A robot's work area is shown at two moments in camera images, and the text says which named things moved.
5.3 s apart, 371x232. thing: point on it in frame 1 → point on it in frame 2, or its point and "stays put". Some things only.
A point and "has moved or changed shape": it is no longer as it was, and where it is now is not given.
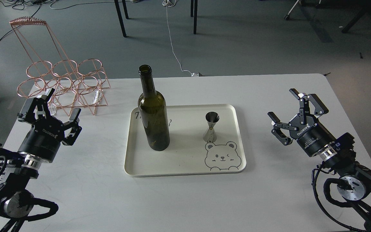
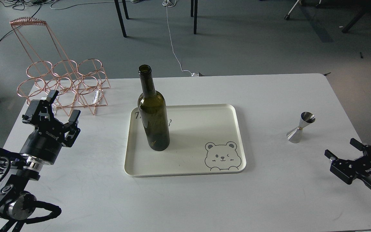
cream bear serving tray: x=189 y=153 stays put
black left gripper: x=44 y=139 stays put
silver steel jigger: x=212 y=118 has moved or changed shape
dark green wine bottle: x=154 y=107 stays put
